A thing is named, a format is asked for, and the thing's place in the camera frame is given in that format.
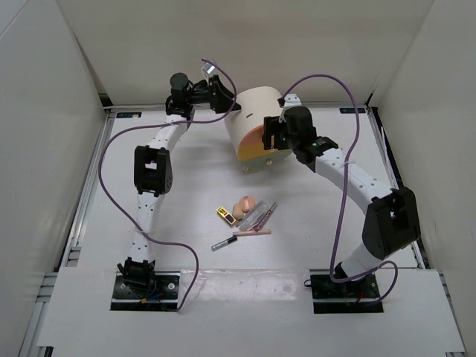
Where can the gold black lipstick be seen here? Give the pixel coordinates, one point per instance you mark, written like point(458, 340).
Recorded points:
point(227, 216)

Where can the pink top drawer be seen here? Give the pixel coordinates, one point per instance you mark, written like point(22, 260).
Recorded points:
point(253, 137)

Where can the clear plastic tube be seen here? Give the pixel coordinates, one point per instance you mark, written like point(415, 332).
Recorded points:
point(263, 207)

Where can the yellow drawer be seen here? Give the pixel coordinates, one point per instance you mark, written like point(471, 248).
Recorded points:
point(252, 151)

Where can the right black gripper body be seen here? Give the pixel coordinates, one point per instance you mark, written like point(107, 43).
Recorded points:
point(288, 138)

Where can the silver black mascara tube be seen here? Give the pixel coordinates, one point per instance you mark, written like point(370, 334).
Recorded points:
point(224, 243)

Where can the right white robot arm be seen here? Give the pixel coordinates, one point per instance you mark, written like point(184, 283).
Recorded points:
point(391, 219)

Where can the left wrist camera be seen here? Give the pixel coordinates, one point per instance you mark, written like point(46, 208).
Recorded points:
point(208, 69)

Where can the cream drawer organizer box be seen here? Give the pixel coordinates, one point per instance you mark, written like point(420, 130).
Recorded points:
point(256, 104)

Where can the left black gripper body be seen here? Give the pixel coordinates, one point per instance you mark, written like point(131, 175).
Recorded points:
point(199, 95)

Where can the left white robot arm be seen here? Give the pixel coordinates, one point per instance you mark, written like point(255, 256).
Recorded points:
point(153, 175)

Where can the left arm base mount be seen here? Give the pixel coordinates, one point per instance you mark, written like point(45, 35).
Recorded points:
point(139, 287)

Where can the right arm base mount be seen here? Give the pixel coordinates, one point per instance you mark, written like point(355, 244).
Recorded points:
point(352, 297)

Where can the pink pencil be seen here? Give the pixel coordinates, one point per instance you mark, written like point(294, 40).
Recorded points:
point(251, 233)

